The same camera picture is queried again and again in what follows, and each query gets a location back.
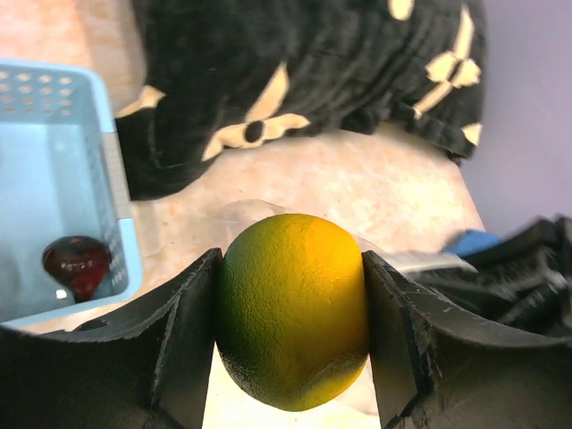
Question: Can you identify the green yellow toy mango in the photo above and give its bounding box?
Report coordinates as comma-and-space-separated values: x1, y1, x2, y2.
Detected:
215, 214, 369, 412

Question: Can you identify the dark red toy fruit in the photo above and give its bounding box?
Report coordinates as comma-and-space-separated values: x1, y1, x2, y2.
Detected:
42, 235, 112, 303

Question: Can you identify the light blue plastic basket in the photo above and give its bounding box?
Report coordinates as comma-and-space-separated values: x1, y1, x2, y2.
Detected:
1, 59, 143, 329

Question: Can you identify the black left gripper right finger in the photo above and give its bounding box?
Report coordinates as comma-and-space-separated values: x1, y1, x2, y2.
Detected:
363, 251, 571, 428

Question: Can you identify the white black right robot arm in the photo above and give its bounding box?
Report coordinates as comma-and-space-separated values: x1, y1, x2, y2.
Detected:
407, 216, 571, 340

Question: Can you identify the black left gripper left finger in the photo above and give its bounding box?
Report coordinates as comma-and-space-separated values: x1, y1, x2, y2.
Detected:
1, 248, 222, 428

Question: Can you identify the black pillow with cream flowers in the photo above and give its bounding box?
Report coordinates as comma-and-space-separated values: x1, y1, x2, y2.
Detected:
115, 0, 486, 201

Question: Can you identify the clear dotted zip top bag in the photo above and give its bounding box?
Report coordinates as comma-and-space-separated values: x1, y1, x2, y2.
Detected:
135, 198, 463, 273

